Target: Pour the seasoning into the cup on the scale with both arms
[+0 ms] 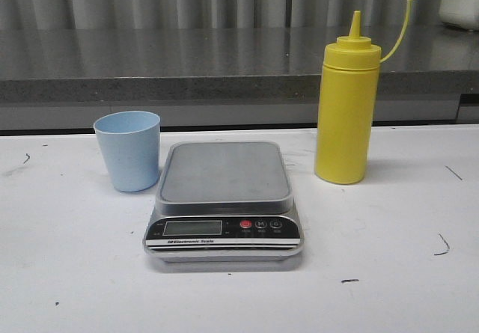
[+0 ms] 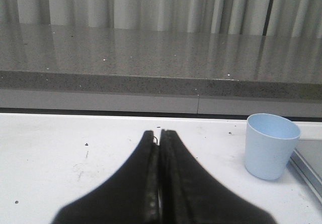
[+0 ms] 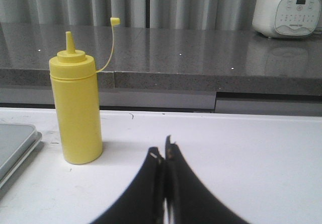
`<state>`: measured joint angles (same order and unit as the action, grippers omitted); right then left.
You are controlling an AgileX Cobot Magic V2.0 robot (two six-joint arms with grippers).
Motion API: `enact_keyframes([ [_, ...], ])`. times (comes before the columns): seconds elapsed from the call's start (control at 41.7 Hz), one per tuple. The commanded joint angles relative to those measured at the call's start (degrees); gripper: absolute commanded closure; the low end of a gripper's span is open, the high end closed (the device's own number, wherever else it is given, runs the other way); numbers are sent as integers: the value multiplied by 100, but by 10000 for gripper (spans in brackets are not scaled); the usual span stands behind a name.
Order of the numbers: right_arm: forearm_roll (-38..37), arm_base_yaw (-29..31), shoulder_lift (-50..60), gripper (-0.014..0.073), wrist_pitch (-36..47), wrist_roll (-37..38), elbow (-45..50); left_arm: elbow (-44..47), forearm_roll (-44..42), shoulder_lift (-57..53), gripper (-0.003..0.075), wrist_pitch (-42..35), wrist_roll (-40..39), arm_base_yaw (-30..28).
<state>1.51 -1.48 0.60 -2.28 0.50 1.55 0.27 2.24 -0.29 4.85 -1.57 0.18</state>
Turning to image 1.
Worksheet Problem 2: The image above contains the light blue plastic cup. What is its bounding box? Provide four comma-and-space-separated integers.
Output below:
94, 111, 160, 192

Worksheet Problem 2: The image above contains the yellow squeeze bottle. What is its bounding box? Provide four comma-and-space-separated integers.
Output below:
314, 0, 415, 185

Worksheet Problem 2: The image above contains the silver electronic kitchen scale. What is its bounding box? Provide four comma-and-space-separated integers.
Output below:
143, 141, 304, 262

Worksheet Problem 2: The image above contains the grey stone counter shelf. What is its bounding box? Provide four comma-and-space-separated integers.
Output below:
1, 25, 478, 132

